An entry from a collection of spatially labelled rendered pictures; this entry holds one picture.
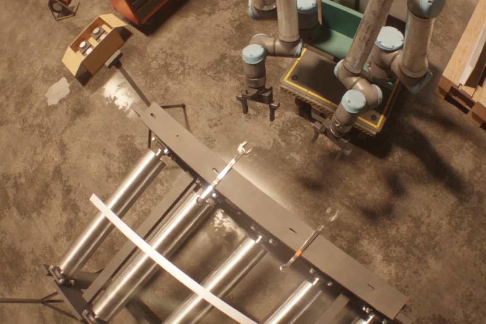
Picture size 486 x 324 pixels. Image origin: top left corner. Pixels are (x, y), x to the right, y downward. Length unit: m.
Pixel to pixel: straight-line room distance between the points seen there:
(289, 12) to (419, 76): 0.63
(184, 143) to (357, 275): 0.75
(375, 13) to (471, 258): 1.82
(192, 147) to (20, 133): 2.67
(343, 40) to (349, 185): 0.93
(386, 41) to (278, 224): 0.97
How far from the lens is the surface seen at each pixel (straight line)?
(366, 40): 1.43
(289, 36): 1.60
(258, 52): 1.56
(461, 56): 2.77
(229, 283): 1.48
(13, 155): 3.70
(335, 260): 1.18
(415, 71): 1.64
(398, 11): 2.08
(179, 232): 1.55
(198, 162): 1.30
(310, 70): 2.38
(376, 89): 1.56
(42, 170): 3.32
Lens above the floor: 2.34
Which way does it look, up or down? 66 degrees down
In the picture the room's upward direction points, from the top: 20 degrees counter-clockwise
